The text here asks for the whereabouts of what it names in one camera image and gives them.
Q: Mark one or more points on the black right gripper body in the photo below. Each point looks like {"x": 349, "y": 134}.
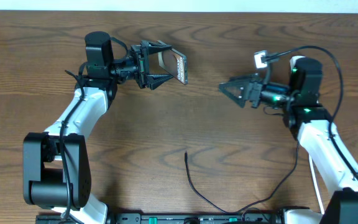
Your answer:
{"x": 276, "y": 95}

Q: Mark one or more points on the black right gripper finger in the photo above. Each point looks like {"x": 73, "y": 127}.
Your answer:
{"x": 237, "y": 91}
{"x": 253, "y": 77}

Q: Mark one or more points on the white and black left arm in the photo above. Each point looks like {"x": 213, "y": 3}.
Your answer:
{"x": 56, "y": 170}

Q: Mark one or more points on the white power strip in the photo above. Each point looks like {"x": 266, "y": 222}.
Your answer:
{"x": 294, "y": 59}

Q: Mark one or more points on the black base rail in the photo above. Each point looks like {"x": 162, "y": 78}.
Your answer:
{"x": 136, "y": 218}

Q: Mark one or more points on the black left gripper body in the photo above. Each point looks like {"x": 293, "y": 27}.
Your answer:
{"x": 133, "y": 68}

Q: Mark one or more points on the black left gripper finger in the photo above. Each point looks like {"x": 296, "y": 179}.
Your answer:
{"x": 150, "y": 48}
{"x": 155, "y": 80}

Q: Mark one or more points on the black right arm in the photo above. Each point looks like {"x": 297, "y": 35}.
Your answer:
{"x": 312, "y": 126}

